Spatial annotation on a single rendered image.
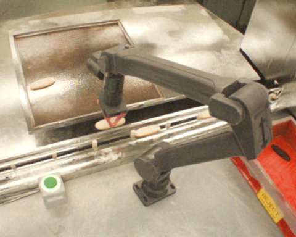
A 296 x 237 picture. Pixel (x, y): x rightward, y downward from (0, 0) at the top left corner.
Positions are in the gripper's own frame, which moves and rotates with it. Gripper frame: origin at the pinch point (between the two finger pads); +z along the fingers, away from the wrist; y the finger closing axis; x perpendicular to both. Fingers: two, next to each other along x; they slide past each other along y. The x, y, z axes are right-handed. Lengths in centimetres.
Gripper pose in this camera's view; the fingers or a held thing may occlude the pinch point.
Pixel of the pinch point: (110, 121)
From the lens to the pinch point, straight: 96.4
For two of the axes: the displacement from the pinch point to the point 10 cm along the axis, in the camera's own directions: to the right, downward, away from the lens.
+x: 9.0, -2.2, 3.9
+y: 4.2, 7.1, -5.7
